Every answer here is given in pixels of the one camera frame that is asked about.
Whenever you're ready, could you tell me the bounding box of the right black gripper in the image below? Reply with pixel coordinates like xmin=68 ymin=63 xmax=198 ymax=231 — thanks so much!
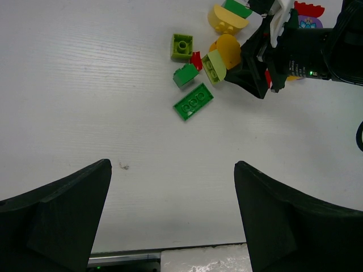
xmin=225 ymin=1 xmax=334 ymax=99

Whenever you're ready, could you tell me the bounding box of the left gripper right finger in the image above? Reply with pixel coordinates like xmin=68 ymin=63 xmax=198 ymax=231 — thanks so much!
xmin=234 ymin=161 xmax=362 ymax=271

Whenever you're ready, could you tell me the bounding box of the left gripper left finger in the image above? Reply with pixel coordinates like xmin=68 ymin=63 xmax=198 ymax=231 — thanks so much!
xmin=1 ymin=159 xmax=112 ymax=271

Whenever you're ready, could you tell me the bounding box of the orange yellow curved lego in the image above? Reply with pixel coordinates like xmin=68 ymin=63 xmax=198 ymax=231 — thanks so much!
xmin=209 ymin=34 xmax=242 ymax=70

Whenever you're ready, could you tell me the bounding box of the lime curved lego brick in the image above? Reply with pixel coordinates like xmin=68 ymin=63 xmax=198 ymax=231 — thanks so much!
xmin=201 ymin=49 xmax=227 ymax=85

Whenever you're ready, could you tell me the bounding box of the red rectangular lego brick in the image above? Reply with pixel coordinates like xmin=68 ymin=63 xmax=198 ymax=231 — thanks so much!
xmin=265 ymin=69 xmax=272 ymax=89

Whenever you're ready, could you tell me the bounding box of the small red lego left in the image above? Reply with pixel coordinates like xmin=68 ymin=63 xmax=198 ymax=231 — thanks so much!
xmin=189 ymin=51 xmax=203 ymax=71

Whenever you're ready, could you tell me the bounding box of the green flat lego plate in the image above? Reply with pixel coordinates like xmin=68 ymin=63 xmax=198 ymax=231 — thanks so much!
xmin=173 ymin=83 xmax=214 ymax=122

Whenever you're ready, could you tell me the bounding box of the pale yellow curved lego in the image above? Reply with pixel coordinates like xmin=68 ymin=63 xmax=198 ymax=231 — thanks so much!
xmin=207 ymin=4 xmax=249 ymax=36

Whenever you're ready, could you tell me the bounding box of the dark green lego block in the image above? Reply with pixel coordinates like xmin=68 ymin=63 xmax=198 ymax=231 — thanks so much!
xmin=172 ymin=63 xmax=199 ymax=90

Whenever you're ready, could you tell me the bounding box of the dark green curved lego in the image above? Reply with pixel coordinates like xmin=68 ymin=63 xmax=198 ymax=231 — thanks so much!
xmin=222 ymin=0 xmax=252 ymax=19

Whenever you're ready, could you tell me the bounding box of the lime square lego brick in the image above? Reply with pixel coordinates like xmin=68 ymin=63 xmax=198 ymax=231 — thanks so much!
xmin=171 ymin=33 xmax=193 ymax=61

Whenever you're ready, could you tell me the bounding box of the purple lotus lego piece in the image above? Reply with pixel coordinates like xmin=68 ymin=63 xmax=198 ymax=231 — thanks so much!
xmin=298 ymin=15 xmax=323 ymax=29

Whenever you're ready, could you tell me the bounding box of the red scalloped lego brick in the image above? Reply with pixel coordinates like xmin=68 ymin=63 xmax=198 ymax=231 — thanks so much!
xmin=294 ymin=1 xmax=325 ymax=18

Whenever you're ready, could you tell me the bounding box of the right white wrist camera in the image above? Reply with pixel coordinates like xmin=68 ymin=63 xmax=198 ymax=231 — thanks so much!
xmin=261 ymin=0 xmax=294 ymax=48

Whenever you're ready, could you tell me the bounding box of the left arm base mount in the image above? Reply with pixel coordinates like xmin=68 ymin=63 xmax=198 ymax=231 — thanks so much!
xmin=86 ymin=249 xmax=162 ymax=271

